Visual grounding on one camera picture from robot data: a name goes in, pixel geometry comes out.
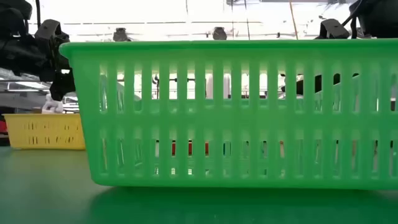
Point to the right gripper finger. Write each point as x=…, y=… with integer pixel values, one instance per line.
x=299, y=87

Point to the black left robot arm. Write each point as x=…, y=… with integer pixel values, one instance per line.
x=15, y=53

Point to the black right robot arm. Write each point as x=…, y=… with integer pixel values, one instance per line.
x=379, y=18

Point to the yellow plastic basket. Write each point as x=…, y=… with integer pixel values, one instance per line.
x=46, y=124

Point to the green plastic basket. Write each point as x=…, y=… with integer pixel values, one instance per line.
x=236, y=112

